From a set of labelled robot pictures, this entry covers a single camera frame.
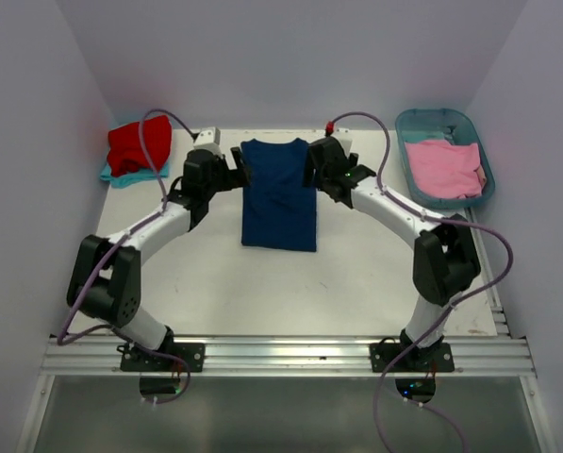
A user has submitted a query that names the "navy blue t-shirt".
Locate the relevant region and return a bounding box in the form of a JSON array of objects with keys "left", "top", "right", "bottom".
[{"left": 240, "top": 138, "right": 317, "bottom": 253}]

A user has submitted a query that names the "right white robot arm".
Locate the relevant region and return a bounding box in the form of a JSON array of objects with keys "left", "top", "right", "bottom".
[{"left": 304, "top": 135, "right": 481, "bottom": 371}]

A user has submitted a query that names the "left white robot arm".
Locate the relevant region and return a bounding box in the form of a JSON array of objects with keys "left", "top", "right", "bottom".
[{"left": 57, "top": 147, "right": 250, "bottom": 371}]

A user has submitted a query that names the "teal folded t-shirt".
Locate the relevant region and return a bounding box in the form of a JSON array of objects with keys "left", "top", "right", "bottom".
[{"left": 99, "top": 163, "right": 157, "bottom": 189}]

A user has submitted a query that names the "red folded t-shirt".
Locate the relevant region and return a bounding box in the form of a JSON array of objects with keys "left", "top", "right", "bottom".
[{"left": 107, "top": 115, "right": 173, "bottom": 177}]

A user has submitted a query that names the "pink t-shirt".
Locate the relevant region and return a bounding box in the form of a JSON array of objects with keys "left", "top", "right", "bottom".
[{"left": 405, "top": 139, "right": 487, "bottom": 199}]

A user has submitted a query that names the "teal t-shirt in basket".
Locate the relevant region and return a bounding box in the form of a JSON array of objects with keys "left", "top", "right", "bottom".
[{"left": 402, "top": 126, "right": 455, "bottom": 144}]

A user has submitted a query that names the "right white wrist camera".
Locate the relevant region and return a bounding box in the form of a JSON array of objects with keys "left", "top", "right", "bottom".
[{"left": 324, "top": 121, "right": 353, "bottom": 157}]

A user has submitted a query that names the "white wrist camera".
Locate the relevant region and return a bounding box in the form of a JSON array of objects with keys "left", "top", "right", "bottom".
[
  {"left": 324, "top": 121, "right": 353, "bottom": 157},
  {"left": 193, "top": 126, "right": 222, "bottom": 155}
]

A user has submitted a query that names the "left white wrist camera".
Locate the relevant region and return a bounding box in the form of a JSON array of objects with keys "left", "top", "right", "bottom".
[{"left": 193, "top": 126, "right": 222, "bottom": 155}]

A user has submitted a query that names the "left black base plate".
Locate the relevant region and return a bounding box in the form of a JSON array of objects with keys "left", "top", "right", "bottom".
[{"left": 116, "top": 343, "right": 206, "bottom": 373}]

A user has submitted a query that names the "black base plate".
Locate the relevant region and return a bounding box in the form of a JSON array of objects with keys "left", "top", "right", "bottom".
[
  {"left": 116, "top": 343, "right": 206, "bottom": 373},
  {"left": 369, "top": 337, "right": 455, "bottom": 373}
]

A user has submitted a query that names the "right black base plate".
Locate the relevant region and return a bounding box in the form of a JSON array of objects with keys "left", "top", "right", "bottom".
[{"left": 369, "top": 337, "right": 455, "bottom": 373}]

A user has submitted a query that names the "aluminium mounting rail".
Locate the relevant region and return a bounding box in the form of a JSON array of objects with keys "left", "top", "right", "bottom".
[{"left": 38, "top": 207, "right": 539, "bottom": 378}]

